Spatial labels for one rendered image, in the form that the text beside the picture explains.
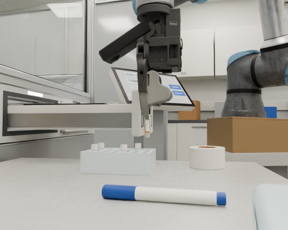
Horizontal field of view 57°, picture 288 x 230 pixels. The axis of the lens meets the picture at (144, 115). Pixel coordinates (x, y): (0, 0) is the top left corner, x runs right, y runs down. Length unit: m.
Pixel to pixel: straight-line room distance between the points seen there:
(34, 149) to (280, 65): 0.77
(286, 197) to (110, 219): 0.15
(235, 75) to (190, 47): 3.21
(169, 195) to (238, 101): 0.68
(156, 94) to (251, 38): 3.75
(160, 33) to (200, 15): 4.16
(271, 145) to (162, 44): 0.53
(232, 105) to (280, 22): 0.29
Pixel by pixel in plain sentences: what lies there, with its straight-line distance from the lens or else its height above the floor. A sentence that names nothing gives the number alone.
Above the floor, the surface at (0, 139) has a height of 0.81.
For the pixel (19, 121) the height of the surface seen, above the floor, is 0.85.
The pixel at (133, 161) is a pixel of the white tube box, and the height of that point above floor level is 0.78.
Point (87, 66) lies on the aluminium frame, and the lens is 1.32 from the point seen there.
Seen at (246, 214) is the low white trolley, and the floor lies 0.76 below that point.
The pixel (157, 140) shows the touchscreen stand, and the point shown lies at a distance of 1.71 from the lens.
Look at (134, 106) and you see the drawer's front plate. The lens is 0.61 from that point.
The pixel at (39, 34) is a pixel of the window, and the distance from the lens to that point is 0.95.
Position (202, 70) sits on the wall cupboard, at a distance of 4.06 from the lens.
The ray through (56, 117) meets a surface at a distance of 0.68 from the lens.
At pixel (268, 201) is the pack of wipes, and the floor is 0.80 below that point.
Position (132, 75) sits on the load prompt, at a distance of 1.69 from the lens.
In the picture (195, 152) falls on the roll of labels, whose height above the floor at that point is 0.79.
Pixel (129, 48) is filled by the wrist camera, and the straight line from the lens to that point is 0.56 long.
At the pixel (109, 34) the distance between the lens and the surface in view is 2.68.
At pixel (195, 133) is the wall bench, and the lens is 3.64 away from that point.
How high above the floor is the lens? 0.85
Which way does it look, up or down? 2 degrees up
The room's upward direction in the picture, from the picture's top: straight up
